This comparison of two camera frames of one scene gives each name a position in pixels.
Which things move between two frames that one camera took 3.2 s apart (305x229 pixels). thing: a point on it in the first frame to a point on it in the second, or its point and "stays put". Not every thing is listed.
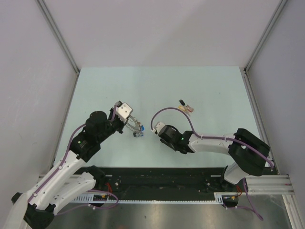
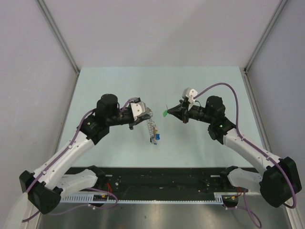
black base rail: (167, 180) stays put
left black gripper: (122, 124) to (138, 119)
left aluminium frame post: (57, 33) stays put
